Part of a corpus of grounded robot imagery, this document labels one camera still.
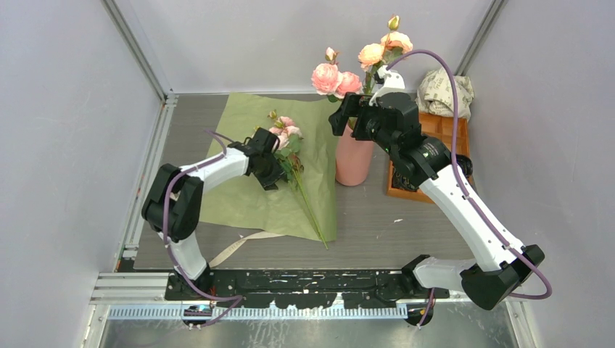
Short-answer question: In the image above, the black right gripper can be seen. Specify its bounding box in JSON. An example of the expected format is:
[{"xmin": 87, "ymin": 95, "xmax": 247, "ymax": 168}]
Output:
[{"xmin": 329, "ymin": 91, "xmax": 398, "ymax": 155}]

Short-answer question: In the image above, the pink flower stem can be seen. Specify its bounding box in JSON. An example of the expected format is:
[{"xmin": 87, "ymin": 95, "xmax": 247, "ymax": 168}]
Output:
[
  {"xmin": 268, "ymin": 110, "xmax": 329, "ymax": 250},
  {"xmin": 310, "ymin": 47, "xmax": 363, "ymax": 102}
]

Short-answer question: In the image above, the pink cylindrical vase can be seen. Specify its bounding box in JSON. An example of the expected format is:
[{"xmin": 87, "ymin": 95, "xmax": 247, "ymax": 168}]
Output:
[{"xmin": 336, "ymin": 125, "xmax": 374, "ymax": 186}]

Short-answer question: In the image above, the peach paper bouquet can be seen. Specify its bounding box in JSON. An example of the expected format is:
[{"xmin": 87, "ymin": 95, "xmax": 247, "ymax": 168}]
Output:
[{"xmin": 200, "ymin": 94, "xmax": 339, "ymax": 242}]

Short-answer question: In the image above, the beige ribbon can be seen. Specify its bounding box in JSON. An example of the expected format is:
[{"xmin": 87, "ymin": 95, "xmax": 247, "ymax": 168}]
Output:
[{"xmin": 208, "ymin": 231, "xmax": 282, "ymax": 268}]

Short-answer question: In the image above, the peach flower stem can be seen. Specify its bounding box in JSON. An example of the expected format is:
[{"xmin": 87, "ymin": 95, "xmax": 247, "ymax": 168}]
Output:
[{"xmin": 358, "ymin": 14, "xmax": 413, "ymax": 94}]

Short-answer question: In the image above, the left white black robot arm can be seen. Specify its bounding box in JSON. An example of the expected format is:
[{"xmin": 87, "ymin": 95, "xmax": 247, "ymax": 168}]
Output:
[{"xmin": 141, "ymin": 128, "xmax": 284, "ymax": 299}]

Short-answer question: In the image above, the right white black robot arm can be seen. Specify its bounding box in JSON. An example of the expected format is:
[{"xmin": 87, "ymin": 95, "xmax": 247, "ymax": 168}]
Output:
[{"xmin": 329, "ymin": 92, "xmax": 545, "ymax": 310}]

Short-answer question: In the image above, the orange compartment tray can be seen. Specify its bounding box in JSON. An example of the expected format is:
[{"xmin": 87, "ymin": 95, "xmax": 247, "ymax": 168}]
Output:
[{"xmin": 386, "ymin": 112, "xmax": 474, "ymax": 204}]

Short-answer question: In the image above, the crumpled white patterned cloth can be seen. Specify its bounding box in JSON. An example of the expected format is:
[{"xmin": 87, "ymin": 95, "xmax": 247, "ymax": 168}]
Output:
[{"xmin": 416, "ymin": 67, "xmax": 475, "ymax": 120}]

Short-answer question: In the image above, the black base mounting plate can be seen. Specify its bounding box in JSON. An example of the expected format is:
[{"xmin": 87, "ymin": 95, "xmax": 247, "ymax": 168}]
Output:
[{"xmin": 165, "ymin": 268, "xmax": 450, "ymax": 311}]

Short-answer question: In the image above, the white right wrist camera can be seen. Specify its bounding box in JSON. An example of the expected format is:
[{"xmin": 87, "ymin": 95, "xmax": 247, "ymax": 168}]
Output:
[{"xmin": 369, "ymin": 65, "xmax": 405, "ymax": 106}]

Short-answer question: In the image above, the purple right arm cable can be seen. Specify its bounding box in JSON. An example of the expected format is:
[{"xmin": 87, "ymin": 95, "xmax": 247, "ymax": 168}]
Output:
[{"xmin": 384, "ymin": 49, "xmax": 553, "ymax": 330}]

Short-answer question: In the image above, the aluminium front rail frame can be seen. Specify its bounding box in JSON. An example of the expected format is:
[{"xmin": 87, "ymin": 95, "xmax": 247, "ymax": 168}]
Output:
[{"xmin": 89, "ymin": 270, "xmax": 527, "ymax": 322}]

